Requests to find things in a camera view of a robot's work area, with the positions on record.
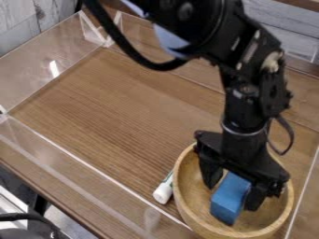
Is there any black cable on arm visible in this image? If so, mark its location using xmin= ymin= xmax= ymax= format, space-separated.
xmin=265 ymin=114 xmax=296 ymax=157

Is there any white green marker pen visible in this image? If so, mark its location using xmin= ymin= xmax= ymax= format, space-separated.
xmin=152 ymin=172 xmax=173 ymax=204

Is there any blue rectangular block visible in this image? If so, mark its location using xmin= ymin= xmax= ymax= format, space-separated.
xmin=209 ymin=173 xmax=252 ymax=226

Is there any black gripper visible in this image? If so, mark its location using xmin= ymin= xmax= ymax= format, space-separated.
xmin=193 ymin=120 xmax=291 ymax=211

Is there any brown wooden bowl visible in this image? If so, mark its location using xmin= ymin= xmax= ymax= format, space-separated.
xmin=173 ymin=144 xmax=293 ymax=239

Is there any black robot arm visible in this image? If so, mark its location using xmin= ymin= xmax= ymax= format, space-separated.
xmin=84 ymin=0 xmax=291 ymax=211

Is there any black metal table leg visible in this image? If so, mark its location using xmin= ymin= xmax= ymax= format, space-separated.
xmin=33 ymin=194 xmax=48 ymax=216

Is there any black cable bottom left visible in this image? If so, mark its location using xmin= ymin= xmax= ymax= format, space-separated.
xmin=0 ymin=213 xmax=60 ymax=239

